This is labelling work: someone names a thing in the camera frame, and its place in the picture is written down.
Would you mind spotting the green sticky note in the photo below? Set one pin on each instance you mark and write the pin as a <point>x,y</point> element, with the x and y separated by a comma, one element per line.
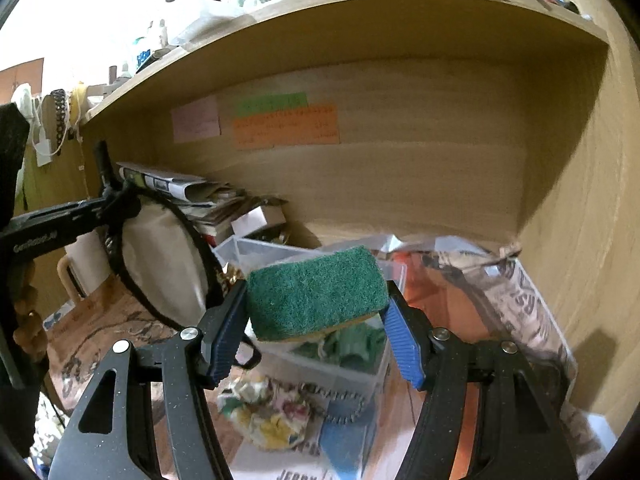
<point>268,103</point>

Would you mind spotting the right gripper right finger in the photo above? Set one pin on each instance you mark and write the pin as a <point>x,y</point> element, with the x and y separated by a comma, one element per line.
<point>518,433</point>

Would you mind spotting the cream thermos mug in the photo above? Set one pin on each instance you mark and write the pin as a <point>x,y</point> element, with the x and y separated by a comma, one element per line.
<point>84,267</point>

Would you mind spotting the green knitted cloth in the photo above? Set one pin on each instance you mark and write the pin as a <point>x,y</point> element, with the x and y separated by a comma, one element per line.
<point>357,347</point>

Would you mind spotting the wooden shelf board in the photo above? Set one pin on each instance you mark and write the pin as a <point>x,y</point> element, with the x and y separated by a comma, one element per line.
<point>287,35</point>

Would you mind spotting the small white card box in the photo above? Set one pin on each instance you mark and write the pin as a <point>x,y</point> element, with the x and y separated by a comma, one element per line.
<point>258,219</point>

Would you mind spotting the rolled newspaper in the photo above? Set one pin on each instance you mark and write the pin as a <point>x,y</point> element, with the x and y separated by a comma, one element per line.
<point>183,187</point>

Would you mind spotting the white charger with cable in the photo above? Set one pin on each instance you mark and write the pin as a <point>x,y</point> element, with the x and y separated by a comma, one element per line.
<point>39,113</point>

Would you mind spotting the person's left hand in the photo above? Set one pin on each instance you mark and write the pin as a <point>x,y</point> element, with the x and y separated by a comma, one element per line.
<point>30,335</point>

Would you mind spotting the stack of books and papers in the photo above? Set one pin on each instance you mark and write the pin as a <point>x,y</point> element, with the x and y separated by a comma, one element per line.
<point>213,219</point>

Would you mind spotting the floral fabric scrunchie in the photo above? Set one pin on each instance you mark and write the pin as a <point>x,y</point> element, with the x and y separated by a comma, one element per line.
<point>272,415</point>

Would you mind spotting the pink sticky note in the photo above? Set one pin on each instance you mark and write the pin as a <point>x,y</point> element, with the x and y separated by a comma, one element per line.
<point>195,121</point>

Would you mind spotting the green scouring sponge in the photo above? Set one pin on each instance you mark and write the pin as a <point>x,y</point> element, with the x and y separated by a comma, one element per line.
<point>297,299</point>

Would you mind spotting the orange sticky note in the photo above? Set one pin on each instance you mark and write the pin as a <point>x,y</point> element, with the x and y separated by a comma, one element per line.
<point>308,125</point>

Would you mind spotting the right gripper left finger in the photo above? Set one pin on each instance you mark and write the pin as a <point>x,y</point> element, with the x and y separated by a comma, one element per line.
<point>111,432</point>

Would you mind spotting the black chain headband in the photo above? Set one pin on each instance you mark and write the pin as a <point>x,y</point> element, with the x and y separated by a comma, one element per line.
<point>61,113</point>

